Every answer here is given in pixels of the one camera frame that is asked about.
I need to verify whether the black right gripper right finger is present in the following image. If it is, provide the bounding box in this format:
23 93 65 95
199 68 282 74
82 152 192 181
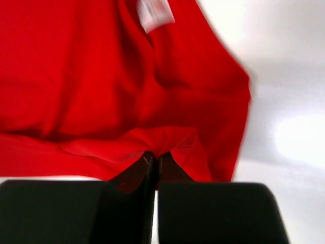
157 153 289 243

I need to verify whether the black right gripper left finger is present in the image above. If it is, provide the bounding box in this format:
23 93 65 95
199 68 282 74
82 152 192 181
1 152 155 243

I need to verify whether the red t shirt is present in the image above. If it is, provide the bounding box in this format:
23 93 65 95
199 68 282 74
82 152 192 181
1 1 250 182

